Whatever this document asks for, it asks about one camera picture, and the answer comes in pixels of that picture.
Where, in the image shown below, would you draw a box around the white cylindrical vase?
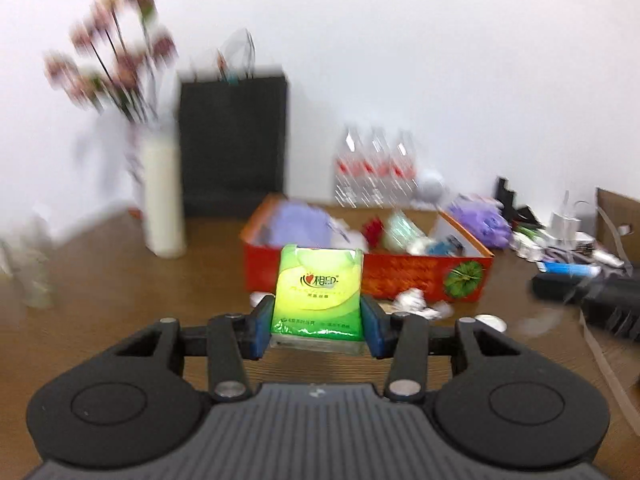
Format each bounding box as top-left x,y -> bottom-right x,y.
141,127 -> 187,260

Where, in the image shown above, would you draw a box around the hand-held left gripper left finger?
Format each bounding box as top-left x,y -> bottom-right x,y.
114,295 -> 277,404

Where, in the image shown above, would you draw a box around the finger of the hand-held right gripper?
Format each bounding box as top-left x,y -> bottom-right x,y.
530,270 -> 587,302

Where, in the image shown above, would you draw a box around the black paper bag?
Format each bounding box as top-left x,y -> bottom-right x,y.
177,26 -> 290,219

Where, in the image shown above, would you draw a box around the white round disc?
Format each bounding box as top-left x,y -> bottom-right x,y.
473,313 -> 507,332

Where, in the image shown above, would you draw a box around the white charger block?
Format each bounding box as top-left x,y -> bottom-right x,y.
549,190 -> 594,241

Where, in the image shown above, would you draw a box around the iridescent plastic bag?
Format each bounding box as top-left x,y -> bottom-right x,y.
382,209 -> 429,254

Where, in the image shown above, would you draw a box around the blue tube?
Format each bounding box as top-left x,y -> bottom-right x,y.
537,259 -> 604,279

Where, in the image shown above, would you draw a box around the brown paper strip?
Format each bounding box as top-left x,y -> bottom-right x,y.
578,304 -> 640,434

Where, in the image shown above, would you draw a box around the black cloth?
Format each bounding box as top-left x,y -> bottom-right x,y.
514,205 -> 544,226

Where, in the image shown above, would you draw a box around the green tissue pack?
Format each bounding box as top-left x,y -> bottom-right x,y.
268,243 -> 366,356

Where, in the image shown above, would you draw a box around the white robot speaker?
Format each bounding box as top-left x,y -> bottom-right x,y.
414,169 -> 449,206

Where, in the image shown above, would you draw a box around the white folding device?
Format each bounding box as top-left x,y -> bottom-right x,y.
512,237 -> 546,261

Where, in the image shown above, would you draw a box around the purple tissue pack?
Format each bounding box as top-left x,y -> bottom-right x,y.
447,194 -> 514,250

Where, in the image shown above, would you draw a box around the clear water bottle red label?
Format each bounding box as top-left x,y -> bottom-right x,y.
359,126 -> 394,207
333,124 -> 366,207
387,129 -> 421,204

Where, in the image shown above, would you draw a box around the silver blue foil packet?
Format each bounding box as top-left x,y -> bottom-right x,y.
407,234 -> 464,257

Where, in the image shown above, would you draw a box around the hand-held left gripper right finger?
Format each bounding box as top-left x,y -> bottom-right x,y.
360,295 -> 527,404

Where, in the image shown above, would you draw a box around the dried pink flowers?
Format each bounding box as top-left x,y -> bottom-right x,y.
42,0 -> 181,124

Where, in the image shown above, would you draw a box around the white plastic packet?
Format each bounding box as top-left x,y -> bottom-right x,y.
330,217 -> 371,252

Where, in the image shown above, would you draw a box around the purple cloth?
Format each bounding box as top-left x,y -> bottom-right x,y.
259,200 -> 334,249

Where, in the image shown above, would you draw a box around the orange cardboard box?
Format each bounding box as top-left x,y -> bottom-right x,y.
238,193 -> 496,307

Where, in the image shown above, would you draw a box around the red artificial flower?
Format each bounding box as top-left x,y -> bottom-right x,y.
360,217 -> 386,250

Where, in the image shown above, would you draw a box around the brown cardboard piece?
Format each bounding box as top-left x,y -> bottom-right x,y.
594,187 -> 640,272

